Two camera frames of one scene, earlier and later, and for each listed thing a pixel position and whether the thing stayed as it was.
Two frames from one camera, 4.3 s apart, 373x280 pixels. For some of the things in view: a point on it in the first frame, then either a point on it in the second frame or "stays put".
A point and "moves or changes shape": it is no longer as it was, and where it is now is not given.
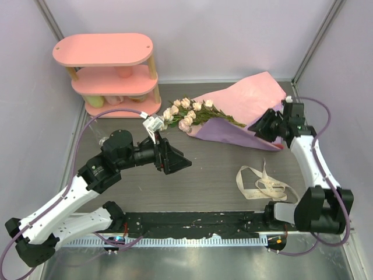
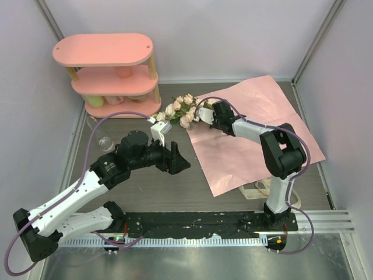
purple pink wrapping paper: [245, 101] moves or changes shape
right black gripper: [261, 126] -> [214, 125]
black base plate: [240, 224] stays put
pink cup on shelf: [124, 72] stays put
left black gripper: [168, 158] stays put
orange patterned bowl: [139, 98] stays put
